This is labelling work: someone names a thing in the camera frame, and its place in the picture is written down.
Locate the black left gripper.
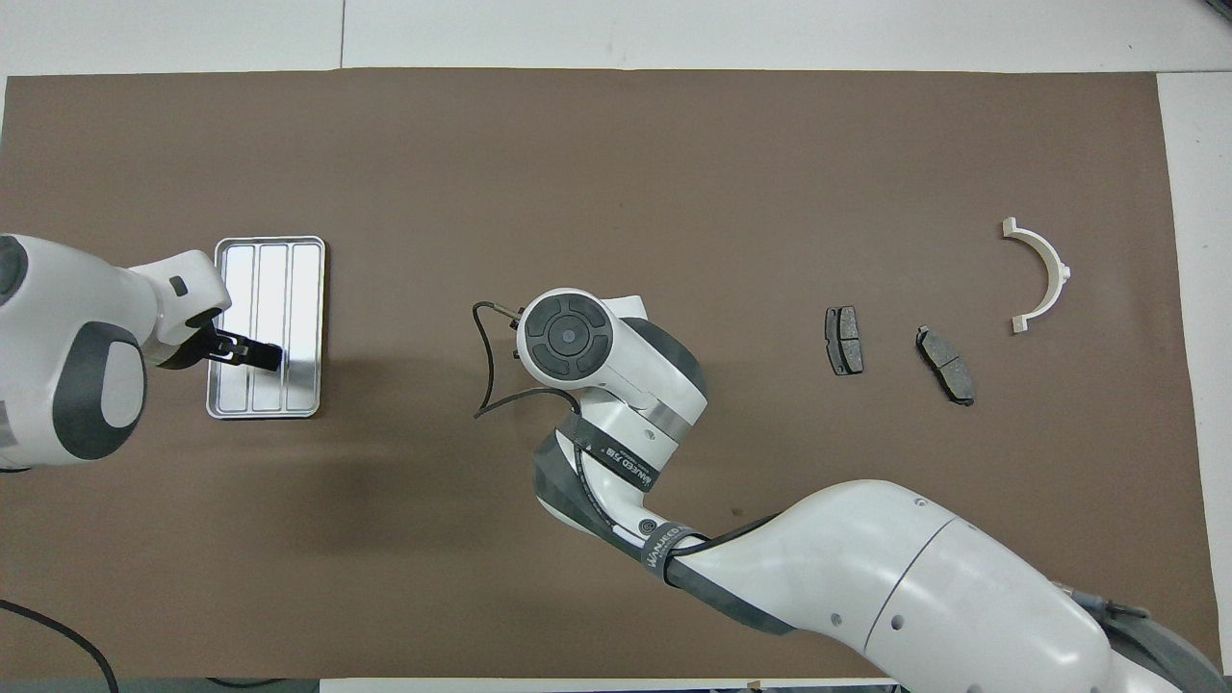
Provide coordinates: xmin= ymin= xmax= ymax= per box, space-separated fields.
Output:
xmin=146 ymin=313 xmax=284 ymax=372

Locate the dark curved brake pad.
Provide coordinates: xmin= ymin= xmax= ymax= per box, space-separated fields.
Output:
xmin=914 ymin=325 xmax=976 ymax=407

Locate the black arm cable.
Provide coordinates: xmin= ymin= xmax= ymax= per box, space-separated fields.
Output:
xmin=0 ymin=599 xmax=121 ymax=693
xmin=472 ymin=301 xmax=584 ymax=421

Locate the dark rectangular brake pad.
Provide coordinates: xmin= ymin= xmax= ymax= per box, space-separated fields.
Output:
xmin=824 ymin=306 xmax=864 ymax=376

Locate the silver metal tray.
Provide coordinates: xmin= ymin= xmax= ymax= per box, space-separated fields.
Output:
xmin=206 ymin=236 xmax=326 ymax=421

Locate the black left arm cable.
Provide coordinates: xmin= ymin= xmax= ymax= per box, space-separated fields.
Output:
xmin=0 ymin=599 xmax=121 ymax=693

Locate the brown table mat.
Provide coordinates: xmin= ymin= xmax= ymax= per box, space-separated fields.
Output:
xmin=0 ymin=67 xmax=1223 ymax=680

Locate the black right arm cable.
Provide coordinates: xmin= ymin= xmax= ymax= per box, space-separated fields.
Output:
xmin=472 ymin=301 xmax=584 ymax=421

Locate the white curved plastic bracket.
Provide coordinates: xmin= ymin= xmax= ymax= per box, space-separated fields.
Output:
xmin=1001 ymin=218 xmax=1072 ymax=335

